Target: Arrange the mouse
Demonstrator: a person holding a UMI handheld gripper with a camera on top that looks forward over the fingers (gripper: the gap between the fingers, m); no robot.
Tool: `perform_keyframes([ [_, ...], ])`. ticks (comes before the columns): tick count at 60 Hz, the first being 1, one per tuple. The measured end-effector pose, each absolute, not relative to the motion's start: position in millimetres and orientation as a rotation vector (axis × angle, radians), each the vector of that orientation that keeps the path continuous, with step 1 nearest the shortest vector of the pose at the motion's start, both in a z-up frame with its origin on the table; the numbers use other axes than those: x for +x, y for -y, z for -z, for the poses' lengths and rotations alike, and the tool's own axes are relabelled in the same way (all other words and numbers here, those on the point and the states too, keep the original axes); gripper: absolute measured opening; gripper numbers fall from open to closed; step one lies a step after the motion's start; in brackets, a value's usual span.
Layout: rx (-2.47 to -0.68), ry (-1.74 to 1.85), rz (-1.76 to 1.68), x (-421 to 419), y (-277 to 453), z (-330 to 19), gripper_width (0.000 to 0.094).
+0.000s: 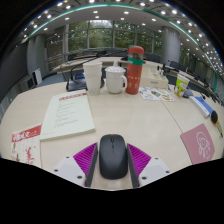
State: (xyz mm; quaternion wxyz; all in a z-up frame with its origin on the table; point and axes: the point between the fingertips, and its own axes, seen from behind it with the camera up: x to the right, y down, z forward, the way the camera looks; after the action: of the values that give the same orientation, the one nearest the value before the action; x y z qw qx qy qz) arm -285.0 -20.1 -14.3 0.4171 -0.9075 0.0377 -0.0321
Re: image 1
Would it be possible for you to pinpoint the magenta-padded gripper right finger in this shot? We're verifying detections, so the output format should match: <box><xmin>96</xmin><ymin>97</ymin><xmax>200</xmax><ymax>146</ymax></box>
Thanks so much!
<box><xmin>126</xmin><ymin>142</ymin><xmax>172</xmax><ymax>189</ymax></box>

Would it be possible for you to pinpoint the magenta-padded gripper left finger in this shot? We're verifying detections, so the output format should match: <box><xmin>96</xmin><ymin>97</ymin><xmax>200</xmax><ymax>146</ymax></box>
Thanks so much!
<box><xmin>52</xmin><ymin>142</ymin><xmax>100</xmax><ymax>188</ymax></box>

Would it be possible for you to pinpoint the black computer mouse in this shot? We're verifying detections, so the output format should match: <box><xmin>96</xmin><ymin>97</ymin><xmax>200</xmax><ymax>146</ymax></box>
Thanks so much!
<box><xmin>98</xmin><ymin>133</ymin><xmax>129</xmax><ymax>180</ymax></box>

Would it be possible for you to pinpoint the pink mouse pad with drawing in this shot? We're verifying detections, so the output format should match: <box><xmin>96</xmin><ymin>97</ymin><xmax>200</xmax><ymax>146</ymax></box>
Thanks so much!
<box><xmin>179</xmin><ymin>123</ymin><xmax>216</xmax><ymax>166</ymax></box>

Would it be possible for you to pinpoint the cream paper booklet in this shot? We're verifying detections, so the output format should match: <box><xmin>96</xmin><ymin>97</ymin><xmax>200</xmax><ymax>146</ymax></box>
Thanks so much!
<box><xmin>39</xmin><ymin>92</ymin><xmax>97</xmax><ymax>142</ymax></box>

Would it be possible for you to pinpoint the red and white magazine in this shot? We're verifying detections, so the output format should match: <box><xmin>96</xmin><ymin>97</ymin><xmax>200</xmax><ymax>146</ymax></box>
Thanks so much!
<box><xmin>9</xmin><ymin>123</ymin><xmax>43</xmax><ymax>169</ymax></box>

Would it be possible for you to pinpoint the colourful printed leaflet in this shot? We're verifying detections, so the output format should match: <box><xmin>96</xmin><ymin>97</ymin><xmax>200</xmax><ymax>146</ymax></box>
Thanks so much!
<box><xmin>138</xmin><ymin>86</ymin><xmax>176</xmax><ymax>103</ymax></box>

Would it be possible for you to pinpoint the black microphone base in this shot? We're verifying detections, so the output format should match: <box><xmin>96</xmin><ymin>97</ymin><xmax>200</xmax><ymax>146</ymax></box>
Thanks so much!
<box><xmin>65</xmin><ymin>78</ymin><xmax>88</xmax><ymax>93</ymax></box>

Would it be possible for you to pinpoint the blue and white book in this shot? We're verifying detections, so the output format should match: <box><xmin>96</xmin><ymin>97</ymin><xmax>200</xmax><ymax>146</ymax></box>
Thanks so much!
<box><xmin>188</xmin><ymin>95</ymin><xmax>214</xmax><ymax>119</ymax></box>

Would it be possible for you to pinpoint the white tray box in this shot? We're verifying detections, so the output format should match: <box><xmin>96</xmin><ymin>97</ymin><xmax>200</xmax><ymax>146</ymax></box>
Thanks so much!
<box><xmin>141</xmin><ymin>68</ymin><xmax>169</xmax><ymax>90</ymax></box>

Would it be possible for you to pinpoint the dark grey pouch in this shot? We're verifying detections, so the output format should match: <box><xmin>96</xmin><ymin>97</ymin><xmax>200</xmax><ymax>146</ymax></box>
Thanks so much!
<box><xmin>182</xmin><ymin>87</ymin><xmax>194</xmax><ymax>99</ymax></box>

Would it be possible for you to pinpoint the stack of white paper cups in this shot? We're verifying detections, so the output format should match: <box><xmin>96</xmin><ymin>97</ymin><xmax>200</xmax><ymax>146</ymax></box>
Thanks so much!
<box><xmin>82</xmin><ymin>60</ymin><xmax>103</xmax><ymax>96</ymax></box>

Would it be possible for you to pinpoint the white lidded ceramic mug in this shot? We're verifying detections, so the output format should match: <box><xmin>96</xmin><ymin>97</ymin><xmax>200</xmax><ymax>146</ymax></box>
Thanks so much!
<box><xmin>104</xmin><ymin>61</ymin><xmax>128</xmax><ymax>95</ymax></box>

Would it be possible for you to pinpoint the green and white paper cup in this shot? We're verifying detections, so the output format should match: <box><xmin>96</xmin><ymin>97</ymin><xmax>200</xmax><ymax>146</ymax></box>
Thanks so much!
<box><xmin>173</xmin><ymin>73</ymin><xmax>190</xmax><ymax>98</ymax></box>

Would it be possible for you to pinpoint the black and yellow brush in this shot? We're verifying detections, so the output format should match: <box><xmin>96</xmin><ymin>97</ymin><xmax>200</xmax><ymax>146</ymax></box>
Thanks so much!
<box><xmin>210</xmin><ymin>110</ymin><xmax>224</xmax><ymax>139</ymax></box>

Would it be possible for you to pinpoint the red thermos bottle green band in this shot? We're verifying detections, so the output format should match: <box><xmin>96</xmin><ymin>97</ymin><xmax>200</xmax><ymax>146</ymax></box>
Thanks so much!
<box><xmin>125</xmin><ymin>45</ymin><xmax>145</xmax><ymax>96</ymax></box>

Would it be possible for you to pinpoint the long curved conference table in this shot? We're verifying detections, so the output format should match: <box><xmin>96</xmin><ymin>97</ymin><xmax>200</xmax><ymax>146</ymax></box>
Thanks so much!
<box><xmin>52</xmin><ymin>55</ymin><xmax>223</xmax><ymax>103</ymax></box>

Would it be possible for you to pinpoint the group of dark office chairs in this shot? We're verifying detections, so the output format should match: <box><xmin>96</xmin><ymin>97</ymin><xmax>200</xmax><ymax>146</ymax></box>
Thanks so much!
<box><xmin>66</xmin><ymin>49</ymin><xmax>218</xmax><ymax>88</ymax></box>

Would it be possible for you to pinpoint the group of ceiling lights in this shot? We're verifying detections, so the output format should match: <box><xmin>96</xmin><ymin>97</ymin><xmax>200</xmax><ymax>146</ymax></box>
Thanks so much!
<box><xmin>19</xmin><ymin>0</ymin><xmax>224</xmax><ymax>69</ymax></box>

